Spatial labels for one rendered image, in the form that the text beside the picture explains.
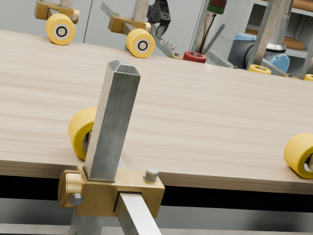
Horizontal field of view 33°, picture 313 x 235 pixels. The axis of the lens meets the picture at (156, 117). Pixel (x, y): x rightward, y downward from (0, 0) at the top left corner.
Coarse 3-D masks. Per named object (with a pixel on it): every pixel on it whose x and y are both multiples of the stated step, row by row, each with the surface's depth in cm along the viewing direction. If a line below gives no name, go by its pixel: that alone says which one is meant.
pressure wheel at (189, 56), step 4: (184, 52) 181; (188, 52) 181; (192, 52) 183; (184, 56) 180; (188, 56) 178; (192, 56) 178; (196, 56) 179; (200, 56) 181; (204, 56) 182; (188, 60) 178; (192, 60) 178; (196, 60) 178; (200, 60) 178; (204, 60) 179
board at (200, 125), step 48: (0, 48) 133; (48, 48) 144; (96, 48) 157; (0, 96) 104; (48, 96) 111; (96, 96) 118; (144, 96) 127; (192, 96) 137; (240, 96) 149; (288, 96) 163; (0, 144) 86; (48, 144) 90; (144, 144) 100; (192, 144) 107; (240, 144) 114; (288, 192) 103
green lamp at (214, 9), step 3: (210, 6) 177; (213, 6) 177; (207, 9) 179; (210, 9) 178; (213, 9) 177; (216, 9) 177; (219, 9) 177; (222, 9) 177; (213, 12) 177; (216, 12) 177; (219, 12) 177; (222, 12) 178
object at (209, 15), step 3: (210, 3) 178; (216, 6) 177; (207, 12) 182; (210, 12) 182; (207, 15) 182; (210, 15) 183; (213, 15) 179; (216, 15) 180; (207, 18) 183; (210, 18) 183; (213, 18) 180; (210, 24) 182; (210, 27) 183; (207, 30) 184; (207, 33) 184; (204, 39) 186; (201, 48) 187; (201, 51) 187
